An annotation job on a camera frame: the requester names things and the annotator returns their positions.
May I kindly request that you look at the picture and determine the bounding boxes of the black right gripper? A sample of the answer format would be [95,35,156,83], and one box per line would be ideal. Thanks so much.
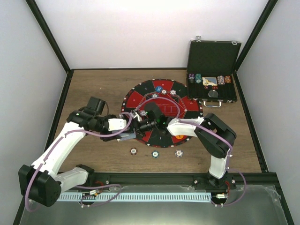
[123,118,158,139]

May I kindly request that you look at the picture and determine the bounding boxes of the playing card deck with box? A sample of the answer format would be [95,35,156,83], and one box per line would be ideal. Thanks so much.
[117,133,136,142]

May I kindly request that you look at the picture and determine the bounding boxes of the red brown chip stack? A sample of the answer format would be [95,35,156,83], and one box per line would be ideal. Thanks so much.
[130,148,137,155]

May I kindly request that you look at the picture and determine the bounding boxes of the teal chip stack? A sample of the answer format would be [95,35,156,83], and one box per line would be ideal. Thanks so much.
[195,74,202,83]
[151,151,159,158]

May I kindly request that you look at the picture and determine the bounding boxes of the blue white chip stack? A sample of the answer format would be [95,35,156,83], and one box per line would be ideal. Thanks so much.
[175,150,183,158]

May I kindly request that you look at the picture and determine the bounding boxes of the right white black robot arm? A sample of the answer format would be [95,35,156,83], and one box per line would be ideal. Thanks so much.
[134,102,237,189]

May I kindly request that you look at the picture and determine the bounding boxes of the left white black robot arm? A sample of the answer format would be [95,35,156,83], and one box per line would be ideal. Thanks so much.
[18,97,134,212]

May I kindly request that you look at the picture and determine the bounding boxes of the round red black poker mat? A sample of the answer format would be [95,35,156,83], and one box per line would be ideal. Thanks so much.
[121,79,203,148]

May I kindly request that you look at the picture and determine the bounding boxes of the blue small blind button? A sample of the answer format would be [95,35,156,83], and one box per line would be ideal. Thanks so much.
[155,86,163,92]

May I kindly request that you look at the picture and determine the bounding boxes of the orange big blind button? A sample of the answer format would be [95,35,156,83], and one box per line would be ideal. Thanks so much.
[175,135,185,140]

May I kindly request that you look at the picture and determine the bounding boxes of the purple chip stack in case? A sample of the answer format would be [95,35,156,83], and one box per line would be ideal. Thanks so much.
[188,74,195,83]

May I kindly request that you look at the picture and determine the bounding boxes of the teal chip stack in case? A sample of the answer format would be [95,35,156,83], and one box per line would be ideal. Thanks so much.
[195,74,202,83]

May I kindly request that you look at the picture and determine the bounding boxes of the card deck in case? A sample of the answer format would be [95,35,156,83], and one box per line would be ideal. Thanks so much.
[202,77,218,86]

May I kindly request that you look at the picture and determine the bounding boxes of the red dice in case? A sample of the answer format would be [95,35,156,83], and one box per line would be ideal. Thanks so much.
[204,86,218,90]

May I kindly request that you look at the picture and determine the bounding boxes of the black poker chip case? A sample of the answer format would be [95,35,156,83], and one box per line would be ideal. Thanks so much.
[186,35,241,107]

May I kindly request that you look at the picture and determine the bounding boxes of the white chip stack in case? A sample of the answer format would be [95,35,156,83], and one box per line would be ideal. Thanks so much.
[217,75,225,85]

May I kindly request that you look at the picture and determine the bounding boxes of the orange chip stack in case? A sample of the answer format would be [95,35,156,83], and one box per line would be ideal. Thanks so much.
[224,75,232,83]

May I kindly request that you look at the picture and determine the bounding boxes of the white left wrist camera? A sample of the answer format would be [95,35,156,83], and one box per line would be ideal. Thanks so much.
[108,118,127,131]

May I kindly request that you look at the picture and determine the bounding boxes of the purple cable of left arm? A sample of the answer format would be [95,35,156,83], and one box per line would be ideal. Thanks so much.
[24,112,133,213]

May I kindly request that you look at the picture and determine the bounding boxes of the light blue slotted cable duct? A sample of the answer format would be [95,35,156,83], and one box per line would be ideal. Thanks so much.
[58,192,211,203]

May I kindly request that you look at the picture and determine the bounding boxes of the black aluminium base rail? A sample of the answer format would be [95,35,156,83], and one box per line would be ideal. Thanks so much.
[93,172,279,189]

